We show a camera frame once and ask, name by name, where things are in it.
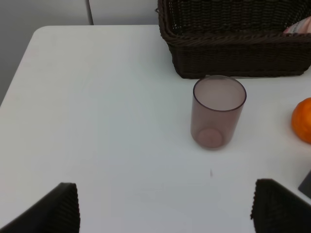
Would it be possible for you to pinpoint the orange tangerine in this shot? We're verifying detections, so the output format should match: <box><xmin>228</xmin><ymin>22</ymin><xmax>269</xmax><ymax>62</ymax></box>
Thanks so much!
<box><xmin>291</xmin><ymin>98</ymin><xmax>311</xmax><ymax>144</ymax></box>

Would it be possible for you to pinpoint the pink spray bottle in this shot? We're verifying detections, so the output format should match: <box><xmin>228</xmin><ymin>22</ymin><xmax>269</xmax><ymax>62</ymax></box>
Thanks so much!
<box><xmin>284</xmin><ymin>17</ymin><xmax>311</xmax><ymax>34</ymax></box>

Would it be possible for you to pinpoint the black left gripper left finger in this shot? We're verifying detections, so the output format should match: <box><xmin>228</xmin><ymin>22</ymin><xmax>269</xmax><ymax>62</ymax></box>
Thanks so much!
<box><xmin>0</xmin><ymin>183</ymin><xmax>81</xmax><ymax>233</ymax></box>

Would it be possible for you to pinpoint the dark green pump bottle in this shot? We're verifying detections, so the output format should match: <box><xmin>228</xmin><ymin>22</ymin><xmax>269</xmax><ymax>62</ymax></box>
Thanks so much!
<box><xmin>298</xmin><ymin>171</ymin><xmax>311</xmax><ymax>199</ymax></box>

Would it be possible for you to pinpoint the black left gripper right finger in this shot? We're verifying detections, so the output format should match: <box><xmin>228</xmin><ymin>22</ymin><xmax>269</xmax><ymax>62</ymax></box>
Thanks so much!
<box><xmin>250</xmin><ymin>179</ymin><xmax>311</xmax><ymax>233</ymax></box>

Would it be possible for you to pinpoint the dark brown wicker basket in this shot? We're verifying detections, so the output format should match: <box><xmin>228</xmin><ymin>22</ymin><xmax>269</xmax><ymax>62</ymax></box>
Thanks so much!
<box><xmin>157</xmin><ymin>0</ymin><xmax>311</xmax><ymax>79</ymax></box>

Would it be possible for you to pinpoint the translucent purple plastic cup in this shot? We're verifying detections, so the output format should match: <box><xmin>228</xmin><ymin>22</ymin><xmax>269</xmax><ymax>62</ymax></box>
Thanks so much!
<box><xmin>190</xmin><ymin>75</ymin><xmax>247</xmax><ymax>150</ymax></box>

